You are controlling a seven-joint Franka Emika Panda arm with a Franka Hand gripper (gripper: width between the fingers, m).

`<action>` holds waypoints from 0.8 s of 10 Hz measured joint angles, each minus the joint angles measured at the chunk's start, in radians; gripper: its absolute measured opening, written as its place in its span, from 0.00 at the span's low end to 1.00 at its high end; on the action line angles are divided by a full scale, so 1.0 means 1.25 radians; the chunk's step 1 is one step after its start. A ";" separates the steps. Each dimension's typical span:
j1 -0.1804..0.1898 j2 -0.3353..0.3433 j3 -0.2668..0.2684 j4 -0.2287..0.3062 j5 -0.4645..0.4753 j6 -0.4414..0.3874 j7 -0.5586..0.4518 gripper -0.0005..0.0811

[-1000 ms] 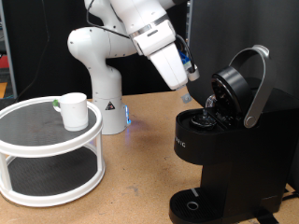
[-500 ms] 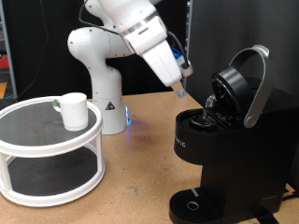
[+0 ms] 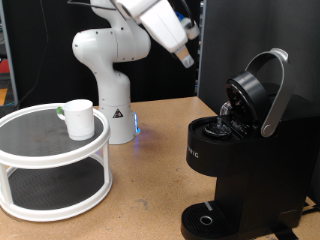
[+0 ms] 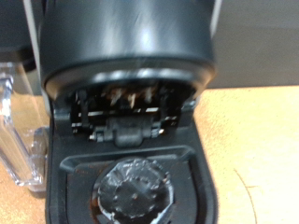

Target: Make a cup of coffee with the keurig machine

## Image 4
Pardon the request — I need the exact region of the black Keurig coffee machine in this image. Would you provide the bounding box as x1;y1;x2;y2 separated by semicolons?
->
22;0;223;224

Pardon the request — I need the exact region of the black coffee pod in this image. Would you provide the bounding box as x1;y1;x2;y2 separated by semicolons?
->
92;158;176;224

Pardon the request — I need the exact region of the dark grey partition panel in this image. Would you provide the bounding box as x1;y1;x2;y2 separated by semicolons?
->
206;0;299;90

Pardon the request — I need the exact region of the clear water reservoir black lid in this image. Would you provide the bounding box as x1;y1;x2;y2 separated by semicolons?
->
0;60;50;192

